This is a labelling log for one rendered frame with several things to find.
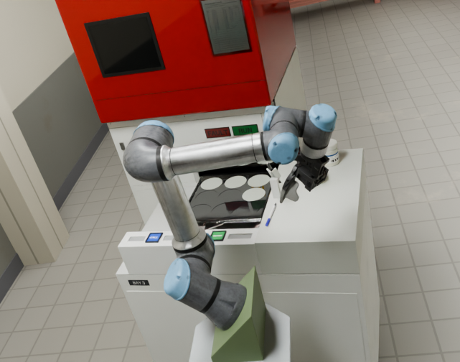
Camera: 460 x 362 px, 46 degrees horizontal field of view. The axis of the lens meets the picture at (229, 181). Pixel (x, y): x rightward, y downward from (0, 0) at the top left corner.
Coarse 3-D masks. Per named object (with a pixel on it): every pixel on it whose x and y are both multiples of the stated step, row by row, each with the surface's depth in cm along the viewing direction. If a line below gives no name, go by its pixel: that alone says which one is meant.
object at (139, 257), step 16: (128, 240) 209; (144, 240) 206; (160, 240) 204; (224, 240) 195; (240, 240) 193; (128, 256) 208; (144, 256) 206; (160, 256) 204; (176, 256) 202; (224, 256) 196; (240, 256) 194; (256, 256) 192; (128, 272) 213; (144, 272) 211; (160, 272) 209; (224, 272) 200; (240, 272) 198
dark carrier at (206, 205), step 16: (208, 176) 250; (224, 176) 247; (208, 192) 238; (224, 192) 235; (240, 192) 232; (192, 208) 229; (208, 208) 227; (224, 208) 224; (240, 208) 221; (256, 208) 219
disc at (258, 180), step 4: (256, 176) 240; (260, 176) 240; (264, 176) 239; (248, 180) 239; (252, 180) 238; (256, 180) 237; (260, 180) 236; (264, 180) 236; (268, 180) 235; (248, 184) 236; (252, 184) 235; (256, 184) 235; (260, 184) 234; (264, 184) 233
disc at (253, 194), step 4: (252, 188) 232; (256, 188) 232; (260, 188) 231; (244, 192) 231; (248, 192) 230; (252, 192) 229; (256, 192) 229; (260, 192) 228; (264, 192) 227; (244, 196) 228; (248, 196) 228; (252, 196) 227; (256, 196) 226; (260, 196) 226; (248, 200) 225; (252, 200) 224
